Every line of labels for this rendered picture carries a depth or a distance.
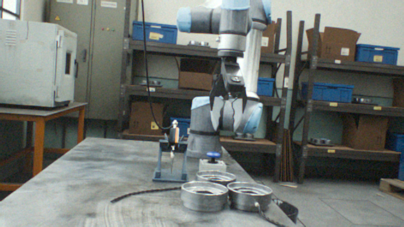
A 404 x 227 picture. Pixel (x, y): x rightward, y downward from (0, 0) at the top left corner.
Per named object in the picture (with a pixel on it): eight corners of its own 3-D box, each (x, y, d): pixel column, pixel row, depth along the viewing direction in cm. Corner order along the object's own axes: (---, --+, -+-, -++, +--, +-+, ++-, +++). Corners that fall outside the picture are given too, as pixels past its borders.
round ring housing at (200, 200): (184, 212, 80) (186, 193, 80) (177, 197, 90) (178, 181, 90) (232, 213, 82) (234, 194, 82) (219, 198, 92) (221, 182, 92)
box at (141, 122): (168, 136, 439) (170, 104, 437) (124, 134, 430) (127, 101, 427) (165, 131, 479) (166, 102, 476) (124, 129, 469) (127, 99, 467)
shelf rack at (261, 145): (279, 183, 449) (296, 11, 434) (113, 173, 429) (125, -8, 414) (266, 172, 506) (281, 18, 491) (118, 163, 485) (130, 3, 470)
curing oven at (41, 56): (62, 112, 287) (67, 24, 282) (-24, 105, 280) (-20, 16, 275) (80, 107, 348) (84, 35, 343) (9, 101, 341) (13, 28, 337)
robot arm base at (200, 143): (182, 150, 155) (184, 126, 154) (219, 152, 157) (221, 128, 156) (184, 157, 140) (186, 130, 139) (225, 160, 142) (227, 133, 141)
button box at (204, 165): (225, 181, 110) (226, 164, 110) (201, 179, 109) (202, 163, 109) (220, 174, 118) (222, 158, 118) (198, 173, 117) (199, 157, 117)
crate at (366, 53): (378, 66, 501) (380, 50, 499) (397, 66, 463) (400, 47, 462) (341, 63, 492) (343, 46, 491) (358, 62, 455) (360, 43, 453)
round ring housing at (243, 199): (220, 197, 93) (222, 181, 93) (261, 198, 95) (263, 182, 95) (232, 212, 83) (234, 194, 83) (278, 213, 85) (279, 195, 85)
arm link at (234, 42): (249, 36, 99) (218, 32, 99) (247, 53, 100) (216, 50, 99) (243, 39, 107) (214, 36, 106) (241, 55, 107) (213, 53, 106)
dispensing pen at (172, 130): (166, 170, 104) (171, 116, 112) (165, 175, 107) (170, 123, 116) (174, 170, 104) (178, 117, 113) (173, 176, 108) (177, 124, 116)
